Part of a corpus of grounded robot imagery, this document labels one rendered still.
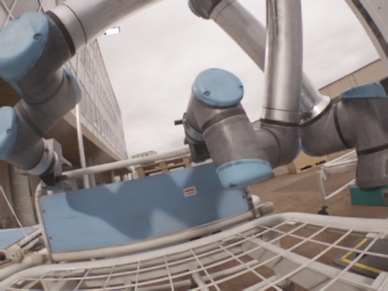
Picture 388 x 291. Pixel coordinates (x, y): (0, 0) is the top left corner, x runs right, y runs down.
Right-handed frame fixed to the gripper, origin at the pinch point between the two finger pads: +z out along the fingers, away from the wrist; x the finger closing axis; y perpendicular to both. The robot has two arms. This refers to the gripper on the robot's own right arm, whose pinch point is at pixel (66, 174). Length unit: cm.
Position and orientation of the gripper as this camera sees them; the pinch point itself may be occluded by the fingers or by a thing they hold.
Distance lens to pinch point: 67.6
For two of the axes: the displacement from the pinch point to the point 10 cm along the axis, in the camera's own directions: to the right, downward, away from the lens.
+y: 9.5, -1.9, 2.5
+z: -1.7, 3.6, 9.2
